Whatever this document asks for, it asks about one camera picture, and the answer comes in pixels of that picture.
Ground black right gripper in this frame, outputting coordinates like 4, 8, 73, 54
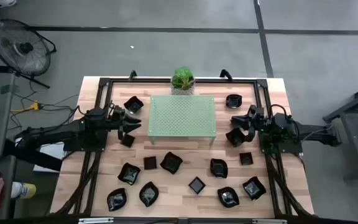
230, 104, 266, 142

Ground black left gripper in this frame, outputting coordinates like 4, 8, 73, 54
108, 104, 142, 141

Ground black small square mini plate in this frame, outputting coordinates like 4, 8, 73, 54
239, 151, 254, 166
143, 156, 158, 170
188, 176, 207, 195
119, 133, 135, 149

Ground black leaf-shaped mini plate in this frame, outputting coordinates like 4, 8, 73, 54
106, 187, 127, 212
139, 181, 160, 208

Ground green perforated metal shelf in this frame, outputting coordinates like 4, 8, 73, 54
147, 95, 217, 146

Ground succulent in white patterned pot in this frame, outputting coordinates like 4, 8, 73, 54
170, 66, 196, 96

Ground white flat panel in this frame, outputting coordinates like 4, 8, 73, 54
32, 141, 73, 174

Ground black desk foot bar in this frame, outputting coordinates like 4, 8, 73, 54
4, 139, 64, 172

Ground white and yellow bottle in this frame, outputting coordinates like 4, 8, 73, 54
10, 181, 37, 200

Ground black floor fan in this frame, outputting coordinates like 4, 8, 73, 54
0, 17, 58, 90

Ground black floor cables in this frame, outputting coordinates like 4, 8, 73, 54
7, 81, 81, 131

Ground yellow extension cord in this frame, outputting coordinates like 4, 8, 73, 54
10, 100, 42, 113

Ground silver metal bracket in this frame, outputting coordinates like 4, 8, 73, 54
78, 217, 115, 224
252, 218, 288, 224

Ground neighbouring workstation frame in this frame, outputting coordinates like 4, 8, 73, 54
321, 79, 358, 181

